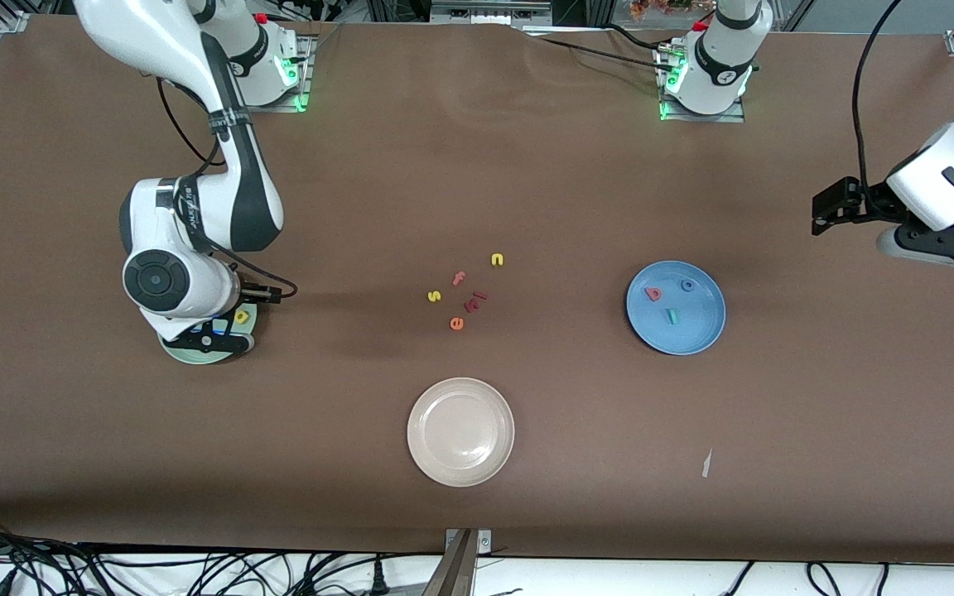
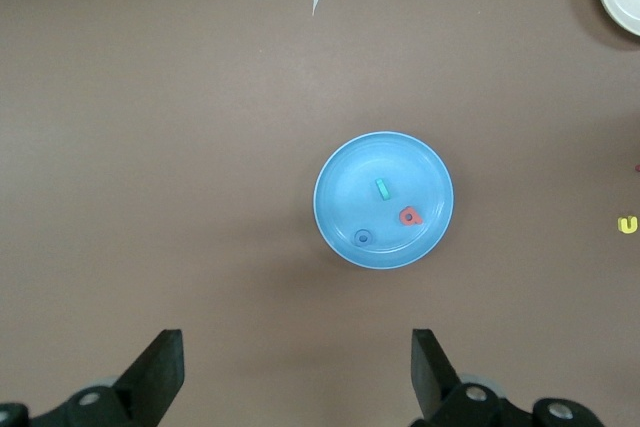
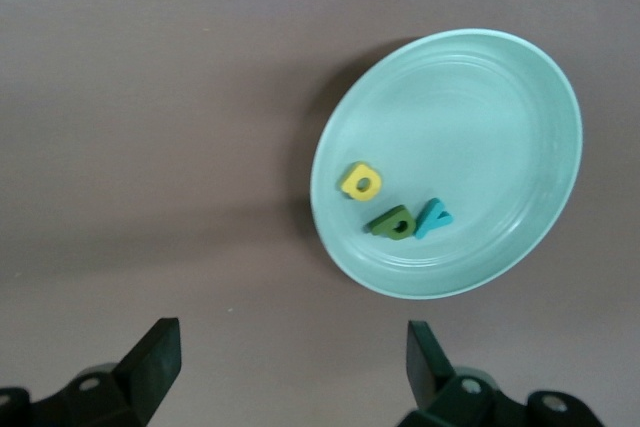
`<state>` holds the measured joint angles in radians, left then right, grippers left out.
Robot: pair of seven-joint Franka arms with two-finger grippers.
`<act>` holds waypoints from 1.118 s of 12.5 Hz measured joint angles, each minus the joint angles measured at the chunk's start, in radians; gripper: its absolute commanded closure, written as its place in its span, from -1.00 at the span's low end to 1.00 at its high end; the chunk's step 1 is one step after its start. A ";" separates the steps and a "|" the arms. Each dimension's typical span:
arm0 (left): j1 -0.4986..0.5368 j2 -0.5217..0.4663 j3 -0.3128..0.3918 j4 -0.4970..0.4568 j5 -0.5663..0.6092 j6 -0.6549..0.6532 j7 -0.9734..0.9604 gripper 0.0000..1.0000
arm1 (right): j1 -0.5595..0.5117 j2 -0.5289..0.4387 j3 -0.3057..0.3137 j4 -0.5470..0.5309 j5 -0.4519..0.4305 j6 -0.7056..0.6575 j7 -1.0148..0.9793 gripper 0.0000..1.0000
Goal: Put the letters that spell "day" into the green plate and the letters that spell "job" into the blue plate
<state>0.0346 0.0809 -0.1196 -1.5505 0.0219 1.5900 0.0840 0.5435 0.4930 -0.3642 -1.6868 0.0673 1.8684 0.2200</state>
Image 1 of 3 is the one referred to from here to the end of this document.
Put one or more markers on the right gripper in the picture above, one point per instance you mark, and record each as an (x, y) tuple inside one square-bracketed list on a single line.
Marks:
[(242, 300)]

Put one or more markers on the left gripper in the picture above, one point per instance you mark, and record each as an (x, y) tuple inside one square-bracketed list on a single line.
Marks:
[(869, 203)]

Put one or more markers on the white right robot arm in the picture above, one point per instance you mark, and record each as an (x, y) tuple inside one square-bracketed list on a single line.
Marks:
[(154, 33)]

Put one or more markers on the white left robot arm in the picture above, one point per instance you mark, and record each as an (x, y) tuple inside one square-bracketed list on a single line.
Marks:
[(717, 66)]

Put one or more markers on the pale green round plate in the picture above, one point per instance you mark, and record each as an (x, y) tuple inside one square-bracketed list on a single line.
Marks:
[(199, 358)]

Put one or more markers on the blue round plate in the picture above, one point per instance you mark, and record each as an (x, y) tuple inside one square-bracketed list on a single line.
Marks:
[(692, 331)]

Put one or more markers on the beige round plate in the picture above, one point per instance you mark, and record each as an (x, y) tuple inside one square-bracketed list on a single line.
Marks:
[(460, 431)]

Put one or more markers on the brown table cover sheet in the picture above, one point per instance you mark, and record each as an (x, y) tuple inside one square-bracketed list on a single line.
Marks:
[(477, 165)]

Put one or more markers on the orange dried flowers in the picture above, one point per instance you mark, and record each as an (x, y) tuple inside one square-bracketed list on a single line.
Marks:
[(651, 8)]

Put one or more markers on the small grey paper scrap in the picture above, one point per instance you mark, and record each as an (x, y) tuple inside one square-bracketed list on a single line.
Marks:
[(706, 463)]

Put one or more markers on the black power plug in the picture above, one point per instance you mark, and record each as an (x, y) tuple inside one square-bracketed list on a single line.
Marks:
[(378, 579)]

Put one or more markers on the dark grey metal bar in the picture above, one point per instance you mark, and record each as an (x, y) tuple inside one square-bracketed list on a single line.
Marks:
[(452, 571)]

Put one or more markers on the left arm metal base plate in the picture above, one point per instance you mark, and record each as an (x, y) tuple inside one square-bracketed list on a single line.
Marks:
[(738, 116)]

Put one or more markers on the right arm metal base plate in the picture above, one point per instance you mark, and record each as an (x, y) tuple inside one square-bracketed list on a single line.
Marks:
[(301, 91)]

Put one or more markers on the silver table edge bracket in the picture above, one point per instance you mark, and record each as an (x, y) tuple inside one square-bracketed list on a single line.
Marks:
[(484, 540)]

